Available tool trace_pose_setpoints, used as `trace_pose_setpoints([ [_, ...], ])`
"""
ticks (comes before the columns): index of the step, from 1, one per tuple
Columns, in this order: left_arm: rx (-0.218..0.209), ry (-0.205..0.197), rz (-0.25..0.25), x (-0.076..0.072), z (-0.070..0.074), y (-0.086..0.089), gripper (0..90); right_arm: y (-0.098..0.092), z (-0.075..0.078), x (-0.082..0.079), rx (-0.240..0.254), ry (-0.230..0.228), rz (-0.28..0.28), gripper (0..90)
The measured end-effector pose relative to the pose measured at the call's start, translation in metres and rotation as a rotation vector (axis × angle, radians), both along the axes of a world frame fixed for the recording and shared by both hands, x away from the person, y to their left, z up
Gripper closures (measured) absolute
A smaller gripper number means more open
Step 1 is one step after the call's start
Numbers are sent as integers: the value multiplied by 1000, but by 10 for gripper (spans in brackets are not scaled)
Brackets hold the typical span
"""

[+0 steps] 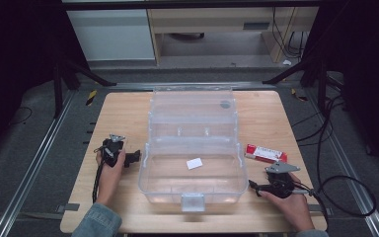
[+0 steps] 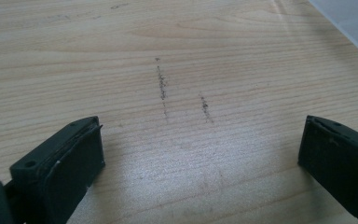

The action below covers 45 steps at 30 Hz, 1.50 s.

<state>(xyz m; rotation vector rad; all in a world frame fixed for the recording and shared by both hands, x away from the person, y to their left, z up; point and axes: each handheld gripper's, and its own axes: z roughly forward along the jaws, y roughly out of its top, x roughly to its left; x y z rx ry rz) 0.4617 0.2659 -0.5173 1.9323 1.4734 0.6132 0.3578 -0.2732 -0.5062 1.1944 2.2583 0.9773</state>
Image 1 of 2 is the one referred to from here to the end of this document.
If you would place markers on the person's left hand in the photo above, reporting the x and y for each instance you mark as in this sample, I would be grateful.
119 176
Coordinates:
109 181

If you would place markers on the short metal floor rail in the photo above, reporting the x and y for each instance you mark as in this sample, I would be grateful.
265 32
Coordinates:
194 86

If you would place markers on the white cabinet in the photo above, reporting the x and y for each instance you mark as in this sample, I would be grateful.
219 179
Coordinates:
112 34

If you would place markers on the red and white packet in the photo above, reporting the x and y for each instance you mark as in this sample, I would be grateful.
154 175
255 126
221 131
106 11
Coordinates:
265 153

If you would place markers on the black metal stand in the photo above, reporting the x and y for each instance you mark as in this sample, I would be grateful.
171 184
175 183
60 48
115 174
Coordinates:
58 89
322 89

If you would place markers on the grey tape strip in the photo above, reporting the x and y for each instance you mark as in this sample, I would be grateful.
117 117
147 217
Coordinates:
68 207
320 208

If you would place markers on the yellow and black tape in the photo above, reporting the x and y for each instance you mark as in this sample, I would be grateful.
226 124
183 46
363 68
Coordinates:
298 95
91 97

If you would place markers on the small white object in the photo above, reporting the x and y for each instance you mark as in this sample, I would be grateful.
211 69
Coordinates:
287 62

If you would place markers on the person's right hand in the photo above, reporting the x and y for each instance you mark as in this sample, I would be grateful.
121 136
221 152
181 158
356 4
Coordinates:
296 207

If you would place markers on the white paper label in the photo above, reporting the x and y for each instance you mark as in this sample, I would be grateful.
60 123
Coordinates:
194 163

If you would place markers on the clear plastic storage box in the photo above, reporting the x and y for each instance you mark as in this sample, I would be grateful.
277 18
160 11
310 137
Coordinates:
190 131

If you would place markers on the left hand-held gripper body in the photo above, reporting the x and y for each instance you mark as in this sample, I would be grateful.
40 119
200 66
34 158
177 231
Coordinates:
112 151

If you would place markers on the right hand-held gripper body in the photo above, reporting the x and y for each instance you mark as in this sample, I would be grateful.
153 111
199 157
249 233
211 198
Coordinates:
280 184

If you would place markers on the long metal floor rail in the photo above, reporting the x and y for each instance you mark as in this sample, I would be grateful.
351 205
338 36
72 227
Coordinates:
33 164
352 184

